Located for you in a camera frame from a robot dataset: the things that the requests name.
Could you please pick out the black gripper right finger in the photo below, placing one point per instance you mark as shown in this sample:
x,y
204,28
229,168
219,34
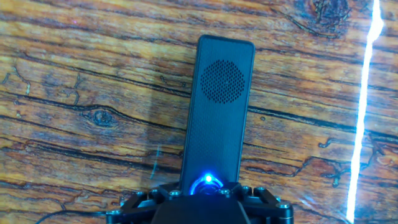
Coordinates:
x,y
267,208

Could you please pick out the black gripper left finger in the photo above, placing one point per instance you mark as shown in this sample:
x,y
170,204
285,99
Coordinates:
x,y
136,208

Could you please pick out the black speaker bar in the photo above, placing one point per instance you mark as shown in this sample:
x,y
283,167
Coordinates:
x,y
217,109

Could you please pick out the glossy wood grain mat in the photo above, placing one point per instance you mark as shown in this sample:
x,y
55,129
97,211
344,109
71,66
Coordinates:
x,y
93,109

